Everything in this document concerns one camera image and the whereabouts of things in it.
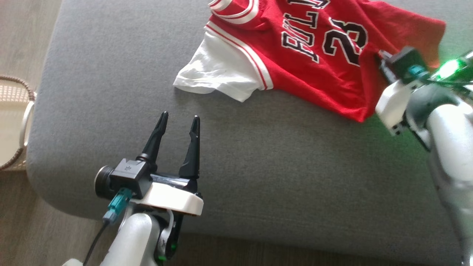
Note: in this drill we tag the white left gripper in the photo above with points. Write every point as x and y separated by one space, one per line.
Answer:
173 199

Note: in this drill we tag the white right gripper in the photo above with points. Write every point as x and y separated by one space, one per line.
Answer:
393 107

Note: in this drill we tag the red white basketball jersey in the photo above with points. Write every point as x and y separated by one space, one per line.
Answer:
325 81

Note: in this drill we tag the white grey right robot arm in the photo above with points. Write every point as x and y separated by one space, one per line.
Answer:
451 147

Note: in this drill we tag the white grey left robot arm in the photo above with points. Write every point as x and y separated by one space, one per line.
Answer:
136 240

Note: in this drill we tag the beige woven laundry basket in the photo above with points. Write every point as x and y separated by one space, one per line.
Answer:
11 122

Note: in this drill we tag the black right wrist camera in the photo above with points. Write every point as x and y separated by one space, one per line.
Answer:
402 59

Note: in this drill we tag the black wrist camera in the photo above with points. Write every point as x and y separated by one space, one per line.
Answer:
127 173
402 59

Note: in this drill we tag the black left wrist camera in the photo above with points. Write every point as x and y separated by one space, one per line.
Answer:
127 173

